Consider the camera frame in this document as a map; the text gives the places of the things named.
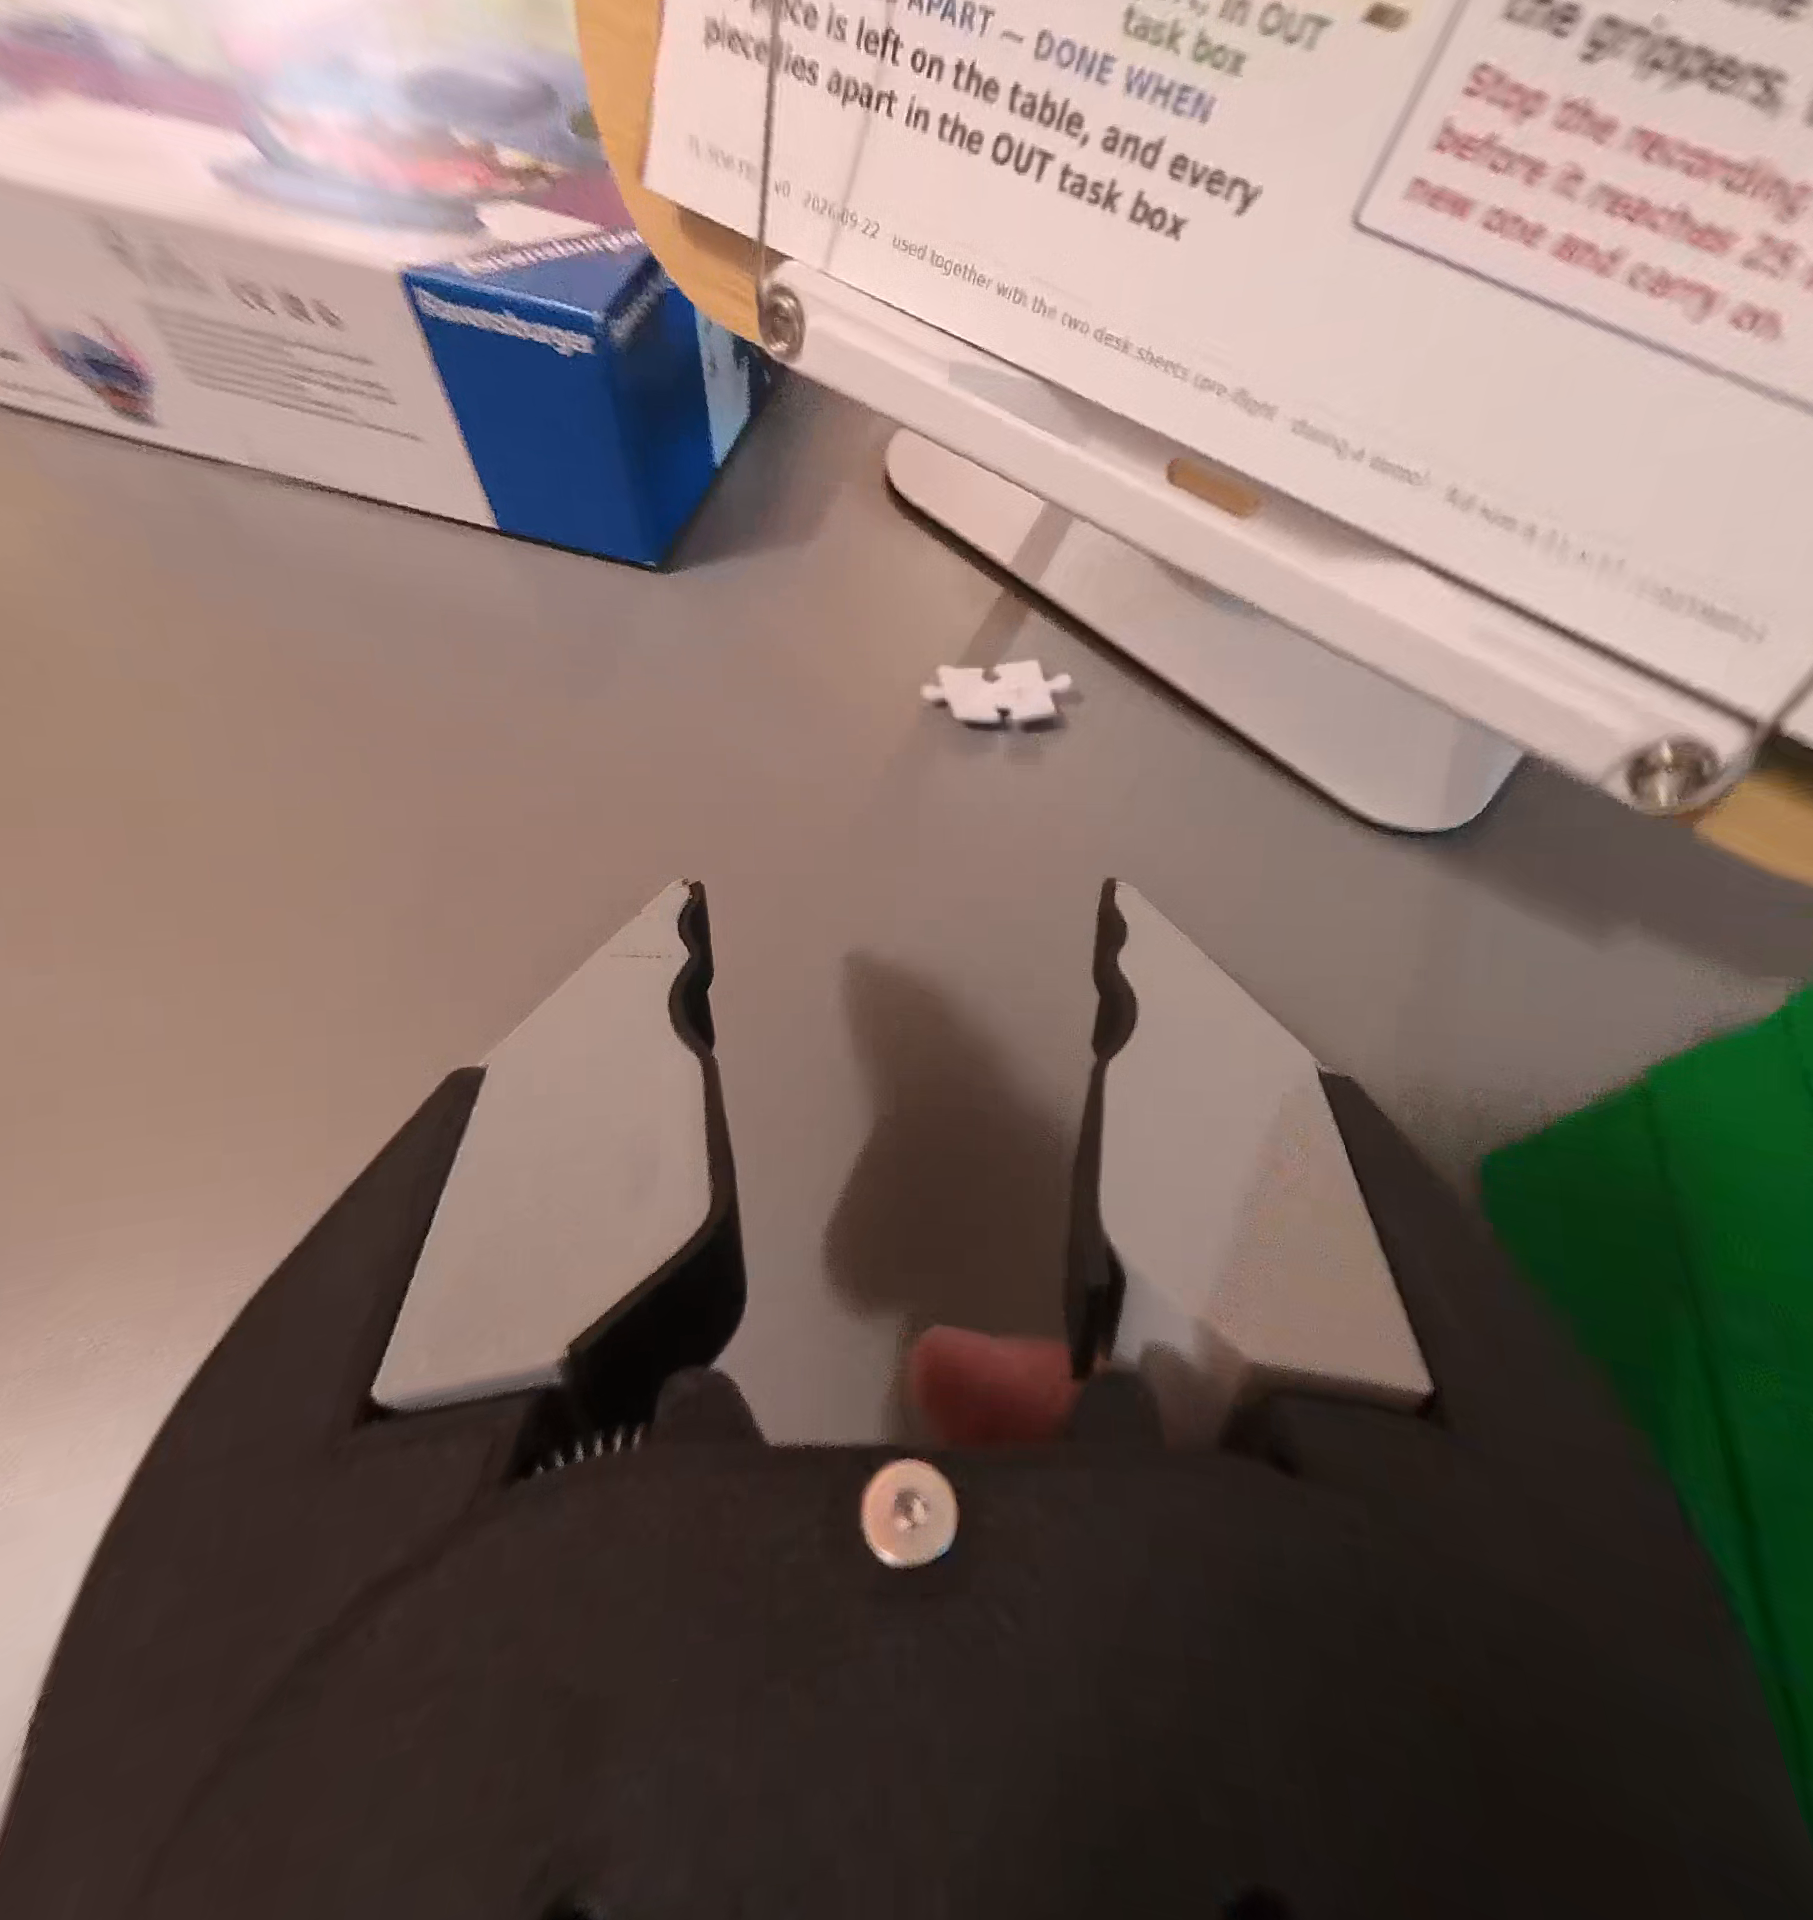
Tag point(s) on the white blue puzzle box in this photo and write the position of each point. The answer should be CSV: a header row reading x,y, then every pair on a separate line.
x,y
246,299

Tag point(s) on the person's right hand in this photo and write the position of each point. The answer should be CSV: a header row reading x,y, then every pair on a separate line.
x,y
996,1389

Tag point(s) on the curved wooden sheet holder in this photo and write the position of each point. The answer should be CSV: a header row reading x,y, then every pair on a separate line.
x,y
635,91

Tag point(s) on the white puzzle piece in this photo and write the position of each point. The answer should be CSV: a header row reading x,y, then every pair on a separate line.
x,y
996,694

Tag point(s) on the green plastic bin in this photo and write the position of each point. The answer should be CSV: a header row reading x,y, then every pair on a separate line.
x,y
1715,1350

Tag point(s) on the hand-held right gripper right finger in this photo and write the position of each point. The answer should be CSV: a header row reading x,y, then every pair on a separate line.
x,y
1251,1201

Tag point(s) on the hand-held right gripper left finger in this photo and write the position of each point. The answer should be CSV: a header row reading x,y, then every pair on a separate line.
x,y
561,1201

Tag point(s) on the white clip rod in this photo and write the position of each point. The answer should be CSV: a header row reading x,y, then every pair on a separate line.
x,y
1146,451

